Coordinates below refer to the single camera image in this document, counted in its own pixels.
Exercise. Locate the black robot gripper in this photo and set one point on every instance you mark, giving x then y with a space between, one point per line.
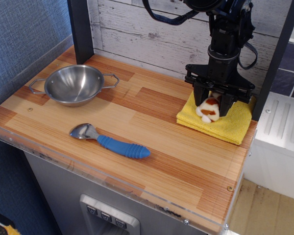
219 77

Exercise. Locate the brown white plush toy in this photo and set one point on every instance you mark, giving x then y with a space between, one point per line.
209 109

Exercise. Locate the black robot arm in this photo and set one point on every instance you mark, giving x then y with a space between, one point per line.
230 29

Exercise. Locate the yellow folded cloth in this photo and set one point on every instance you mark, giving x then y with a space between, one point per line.
231 128

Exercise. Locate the white toy sink unit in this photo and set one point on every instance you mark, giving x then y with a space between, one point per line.
271 159

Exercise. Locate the silver dispenser button panel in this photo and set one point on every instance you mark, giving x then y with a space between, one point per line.
103 219

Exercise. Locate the grey toy fridge cabinet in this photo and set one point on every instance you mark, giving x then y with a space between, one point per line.
163 204

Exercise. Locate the yellow black object corner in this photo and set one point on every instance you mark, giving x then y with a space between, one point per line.
7 227

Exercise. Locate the dark right vertical post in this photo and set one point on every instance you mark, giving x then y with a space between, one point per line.
275 62

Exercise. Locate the dark vertical post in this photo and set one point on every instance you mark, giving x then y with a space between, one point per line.
81 30
275 62

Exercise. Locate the blue handled metal scoop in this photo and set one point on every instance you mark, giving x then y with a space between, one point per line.
130 150

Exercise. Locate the steel bowl with handles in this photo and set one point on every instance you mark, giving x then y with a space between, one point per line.
76 85

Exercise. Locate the dark left vertical post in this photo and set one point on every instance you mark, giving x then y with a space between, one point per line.
81 30

